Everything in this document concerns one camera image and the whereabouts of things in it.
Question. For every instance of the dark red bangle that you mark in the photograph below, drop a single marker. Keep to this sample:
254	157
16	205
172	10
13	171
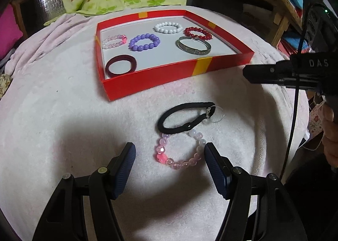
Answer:
109	69

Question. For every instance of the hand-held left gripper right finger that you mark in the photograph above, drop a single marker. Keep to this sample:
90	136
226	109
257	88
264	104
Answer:
215	169

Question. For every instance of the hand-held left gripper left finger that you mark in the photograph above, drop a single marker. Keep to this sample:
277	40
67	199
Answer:
124	172

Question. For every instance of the silver metal bangle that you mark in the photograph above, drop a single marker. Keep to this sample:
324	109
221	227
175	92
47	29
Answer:
196	52

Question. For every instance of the floral paper bag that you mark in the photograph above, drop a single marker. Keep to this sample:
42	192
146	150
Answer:
315	119

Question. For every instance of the wooden chair frame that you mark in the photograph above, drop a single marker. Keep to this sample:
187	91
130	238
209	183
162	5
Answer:
18	11

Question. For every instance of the red shallow box tray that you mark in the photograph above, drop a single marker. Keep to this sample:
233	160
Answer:
158	82

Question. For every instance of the floral patterned cloth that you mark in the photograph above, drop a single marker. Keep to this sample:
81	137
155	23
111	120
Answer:
4	82

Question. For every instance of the person's right hand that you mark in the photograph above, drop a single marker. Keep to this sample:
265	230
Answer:
331	130

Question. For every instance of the grey blanket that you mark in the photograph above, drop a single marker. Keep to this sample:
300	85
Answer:
6	57

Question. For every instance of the magenta pillow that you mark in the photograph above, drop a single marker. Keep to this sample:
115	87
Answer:
9	32

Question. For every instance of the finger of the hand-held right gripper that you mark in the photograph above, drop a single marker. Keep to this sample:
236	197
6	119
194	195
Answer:
264	73

